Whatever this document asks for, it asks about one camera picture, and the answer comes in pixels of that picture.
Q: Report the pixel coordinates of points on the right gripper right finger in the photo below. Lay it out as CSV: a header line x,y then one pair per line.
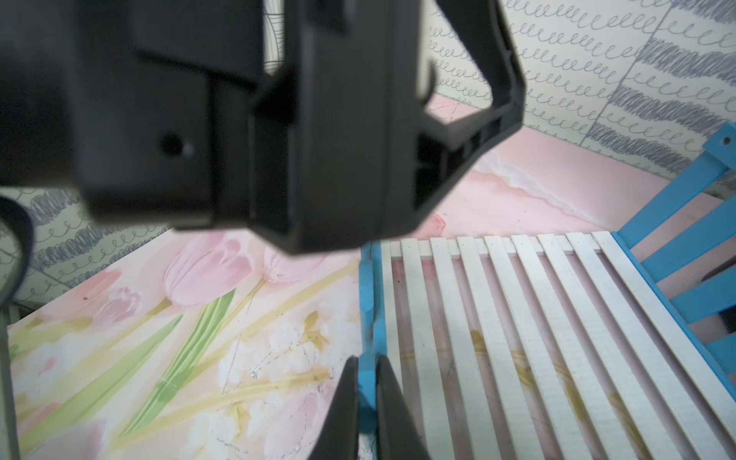
x,y
397,435

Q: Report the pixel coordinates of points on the blue white slatted shelf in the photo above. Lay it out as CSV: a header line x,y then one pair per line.
x,y
510,344

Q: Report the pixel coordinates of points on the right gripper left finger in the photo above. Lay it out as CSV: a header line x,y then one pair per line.
x,y
338,439

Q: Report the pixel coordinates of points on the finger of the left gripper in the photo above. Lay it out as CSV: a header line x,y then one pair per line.
x,y
343,151

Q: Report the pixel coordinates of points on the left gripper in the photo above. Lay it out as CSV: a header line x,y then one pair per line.
x,y
140,106

